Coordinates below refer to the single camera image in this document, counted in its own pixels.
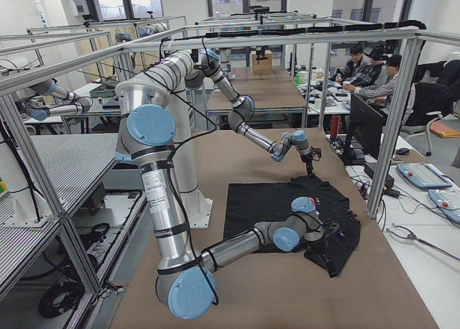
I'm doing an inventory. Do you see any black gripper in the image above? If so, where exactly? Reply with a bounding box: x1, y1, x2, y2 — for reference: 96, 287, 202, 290
300, 153, 315, 175
304, 236, 341, 272

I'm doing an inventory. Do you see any black graphic t-shirt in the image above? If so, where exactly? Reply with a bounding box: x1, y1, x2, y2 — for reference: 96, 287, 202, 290
224, 175, 361, 277

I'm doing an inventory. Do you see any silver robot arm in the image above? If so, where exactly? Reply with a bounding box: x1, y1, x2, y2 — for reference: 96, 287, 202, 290
140, 49, 321, 175
116, 79, 338, 320

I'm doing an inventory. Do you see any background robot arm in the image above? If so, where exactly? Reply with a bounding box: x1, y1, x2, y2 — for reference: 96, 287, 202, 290
1, 56, 93, 121

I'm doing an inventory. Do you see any red bottle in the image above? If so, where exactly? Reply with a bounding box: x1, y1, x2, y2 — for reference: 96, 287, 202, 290
330, 115, 341, 139

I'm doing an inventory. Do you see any black computer monitor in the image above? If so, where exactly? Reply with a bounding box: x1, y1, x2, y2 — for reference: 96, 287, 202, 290
342, 93, 387, 165

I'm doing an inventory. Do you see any metal grabber tool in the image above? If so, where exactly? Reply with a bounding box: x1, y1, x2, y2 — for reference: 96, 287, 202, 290
385, 223, 460, 261

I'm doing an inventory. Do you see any seated person in plaid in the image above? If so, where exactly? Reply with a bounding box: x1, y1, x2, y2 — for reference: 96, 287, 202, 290
343, 55, 402, 111

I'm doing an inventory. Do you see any black computer mouse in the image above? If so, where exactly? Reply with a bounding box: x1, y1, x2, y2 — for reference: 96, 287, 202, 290
395, 148, 410, 156

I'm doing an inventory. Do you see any cardboard box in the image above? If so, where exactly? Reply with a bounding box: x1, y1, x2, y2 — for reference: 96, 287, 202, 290
251, 50, 272, 75

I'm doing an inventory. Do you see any seated person middle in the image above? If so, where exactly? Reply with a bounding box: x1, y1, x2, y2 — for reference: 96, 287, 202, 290
351, 45, 388, 89

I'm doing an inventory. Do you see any seated person far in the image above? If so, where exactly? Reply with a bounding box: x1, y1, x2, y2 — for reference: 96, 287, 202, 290
334, 45, 373, 87

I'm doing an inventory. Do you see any far teach pendant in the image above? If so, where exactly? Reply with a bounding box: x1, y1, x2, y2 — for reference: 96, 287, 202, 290
396, 162, 453, 190

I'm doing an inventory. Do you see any teach pendant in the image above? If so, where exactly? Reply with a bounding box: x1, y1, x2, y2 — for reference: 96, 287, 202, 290
428, 190, 460, 224
396, 162, 453, 190

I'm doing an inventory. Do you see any near teach pendant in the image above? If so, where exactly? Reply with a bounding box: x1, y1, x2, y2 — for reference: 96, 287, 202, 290
428, 190, 460, 224

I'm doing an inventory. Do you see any black office chair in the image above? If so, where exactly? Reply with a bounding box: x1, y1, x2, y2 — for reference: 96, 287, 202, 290
401, 82, 454, 156

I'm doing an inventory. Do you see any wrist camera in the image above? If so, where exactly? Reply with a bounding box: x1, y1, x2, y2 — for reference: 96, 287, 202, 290
322, 220, 341, 237
310, 147, 322, 161

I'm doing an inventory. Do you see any aluminium cage frame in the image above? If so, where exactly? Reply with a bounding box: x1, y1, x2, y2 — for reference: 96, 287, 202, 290
0, 14, 428, 297

